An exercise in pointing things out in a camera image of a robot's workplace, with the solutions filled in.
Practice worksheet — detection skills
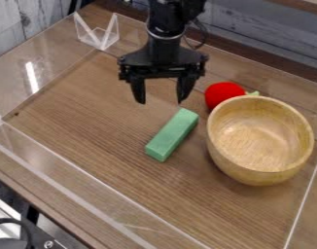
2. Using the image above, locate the small green object behind bowl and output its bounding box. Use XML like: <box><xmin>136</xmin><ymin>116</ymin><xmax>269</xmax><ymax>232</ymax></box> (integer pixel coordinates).
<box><xmin>247</xmin><ymin>91</ymin><xmax>260</xmax><ymax>96</ymax></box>

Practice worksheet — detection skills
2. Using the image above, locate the clear acrylic corner bracket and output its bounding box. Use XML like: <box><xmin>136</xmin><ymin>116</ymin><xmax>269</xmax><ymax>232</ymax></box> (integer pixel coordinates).
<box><xmin>72</xmin><ymin>13</ymin><xmax>119</xmax><ymax>51</ymax></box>

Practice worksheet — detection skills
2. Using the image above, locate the clear acrylic front wall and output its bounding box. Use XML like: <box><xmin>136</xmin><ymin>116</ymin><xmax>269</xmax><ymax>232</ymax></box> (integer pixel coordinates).
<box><xmin>0</xmin><ymin>117</ymin><xmax>210</xmax><ymax>249</ymax></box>

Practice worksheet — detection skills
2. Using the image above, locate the light wooden bowl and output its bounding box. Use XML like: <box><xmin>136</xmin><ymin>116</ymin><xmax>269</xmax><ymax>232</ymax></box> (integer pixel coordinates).
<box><xmin>206</xmin><ymin>95</ymin><xmax>314</xmax><ymax>186</ymax></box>

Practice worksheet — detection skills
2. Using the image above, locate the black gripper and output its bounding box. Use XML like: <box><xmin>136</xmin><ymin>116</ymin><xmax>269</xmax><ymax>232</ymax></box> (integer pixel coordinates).
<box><xmin>116</xmin><ymin>46</ymin><xmax>207</xmax><ymax>104</ymax></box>

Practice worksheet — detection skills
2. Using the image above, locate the green rectangular block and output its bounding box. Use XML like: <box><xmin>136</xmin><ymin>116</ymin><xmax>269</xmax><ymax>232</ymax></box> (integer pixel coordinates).
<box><xmin>145</xmin><ymin>108</ymin><xmax>199</xmax><ymax>162</ymax></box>

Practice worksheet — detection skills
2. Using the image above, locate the red ball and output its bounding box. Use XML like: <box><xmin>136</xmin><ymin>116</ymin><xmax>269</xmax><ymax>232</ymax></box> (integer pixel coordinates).
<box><xmin>203</xmin><ymin>82</ymin><xmax>246</xmax><ymax>110</ymax></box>

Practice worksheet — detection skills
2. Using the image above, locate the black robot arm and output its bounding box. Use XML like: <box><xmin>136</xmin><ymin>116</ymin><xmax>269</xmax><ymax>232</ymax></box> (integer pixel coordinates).
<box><xmin>118</xmin><ymin>0</ymin><xmax>207</xmax><ymax>104</ymax></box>

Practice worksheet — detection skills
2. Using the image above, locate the black cable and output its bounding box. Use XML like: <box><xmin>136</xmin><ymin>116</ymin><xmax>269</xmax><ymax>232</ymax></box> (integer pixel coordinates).
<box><xmin>0</xmin><ymin>217</ymin><xmax>32</xmax><ymax>249</ymax></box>

